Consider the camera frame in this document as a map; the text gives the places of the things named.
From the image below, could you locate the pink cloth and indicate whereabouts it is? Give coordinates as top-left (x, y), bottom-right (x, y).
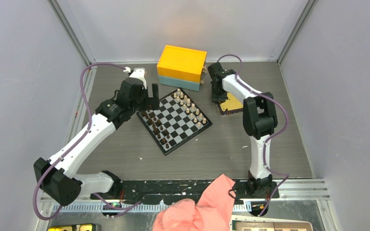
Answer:
top-left (152, 174), bottom-right (235, 231)

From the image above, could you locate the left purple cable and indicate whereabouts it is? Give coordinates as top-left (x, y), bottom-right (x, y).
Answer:
top-left (32, 63), bottom-right (143, 221)

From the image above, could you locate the gold tin at bottom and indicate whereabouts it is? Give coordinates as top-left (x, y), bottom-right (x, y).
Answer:
top-left (47, 223), bottom-right (100, 231)

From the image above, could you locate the wooden chess board box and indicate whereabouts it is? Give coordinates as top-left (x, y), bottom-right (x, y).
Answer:
top-left (235, 221), bottom-right (313, 231)

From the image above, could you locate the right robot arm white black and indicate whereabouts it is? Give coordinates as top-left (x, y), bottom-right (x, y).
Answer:
top-left (208, 62), bottom-right (278, 198)

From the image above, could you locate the yellow and teal box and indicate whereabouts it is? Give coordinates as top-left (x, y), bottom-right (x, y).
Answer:
top-left (157, 45), bottom-right (207, 91)

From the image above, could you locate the gold tin tray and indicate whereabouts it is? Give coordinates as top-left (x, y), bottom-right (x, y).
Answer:
top-left (216, 93), bottom-right (243, 116)

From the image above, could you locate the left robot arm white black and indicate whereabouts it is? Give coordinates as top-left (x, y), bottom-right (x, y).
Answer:
top-left (34, 77), bottom-right (159, 206)

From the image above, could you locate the black white chess board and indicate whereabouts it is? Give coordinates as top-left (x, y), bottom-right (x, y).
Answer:
top-left (136, 88), bottom-right (212, 156)

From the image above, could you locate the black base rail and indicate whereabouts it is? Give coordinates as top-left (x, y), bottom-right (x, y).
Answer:
top-left (99, 179), bottom-right (279, 205)

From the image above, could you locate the purple cable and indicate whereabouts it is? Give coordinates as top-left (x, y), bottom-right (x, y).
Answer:
top-left (217, 54), bottom-right (291, 218)
top-left (32, 63), bottom-right (143, 221)

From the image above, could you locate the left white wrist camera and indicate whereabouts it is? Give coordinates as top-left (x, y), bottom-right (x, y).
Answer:
top-left (123, 67), bottom-right (147, 89)

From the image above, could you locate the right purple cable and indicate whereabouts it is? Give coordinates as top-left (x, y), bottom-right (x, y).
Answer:
top-left (217, 54), bottom-right (291, 218)

